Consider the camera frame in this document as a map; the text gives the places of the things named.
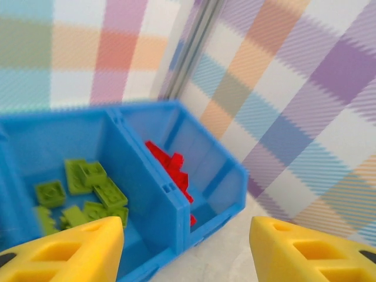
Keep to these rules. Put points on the blue plastic storage bin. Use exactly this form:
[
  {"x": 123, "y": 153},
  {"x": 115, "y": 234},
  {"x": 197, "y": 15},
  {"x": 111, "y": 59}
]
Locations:
[
  {"x": 147, "y": 191},
  {"x": 217, "y": 176}
]

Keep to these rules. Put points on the aluminium frame post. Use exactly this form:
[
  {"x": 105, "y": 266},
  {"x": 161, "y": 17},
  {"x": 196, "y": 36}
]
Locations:
[{"x": 191, "y": 44}]

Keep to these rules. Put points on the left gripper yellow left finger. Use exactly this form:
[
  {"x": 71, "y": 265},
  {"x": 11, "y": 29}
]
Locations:
[{"x": 73, "y": 255}]

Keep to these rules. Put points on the green two-by-two lego brick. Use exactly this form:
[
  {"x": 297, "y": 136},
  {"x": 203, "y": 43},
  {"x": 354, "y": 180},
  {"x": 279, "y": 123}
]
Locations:
[
  {"x": 93, "y": 173},
  {"x": 50, "y": 193}
]

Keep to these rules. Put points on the red two-by-four lego brick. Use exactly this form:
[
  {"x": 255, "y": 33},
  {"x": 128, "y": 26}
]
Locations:
[
  {"x": 179, "y": 182},
  {"x": 189, "y": 198},
  {"x": 155, "y": 152}
]

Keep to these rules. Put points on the green two-by-four lego brick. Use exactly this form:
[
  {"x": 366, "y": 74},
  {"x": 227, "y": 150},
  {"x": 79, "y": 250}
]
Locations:
[
  {"x": 95, "y": 210},
  {"x": 111, "y": 195},
  {"x": 73, "y": 179},
  {"x": 44, "y": 218}
]

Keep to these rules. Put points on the red two-by-two lego brick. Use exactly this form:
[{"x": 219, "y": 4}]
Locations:
[{"x": 177, "y": 162}]

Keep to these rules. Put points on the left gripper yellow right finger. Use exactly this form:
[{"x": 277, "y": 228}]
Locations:
[{"x": 299, "y": 252}]

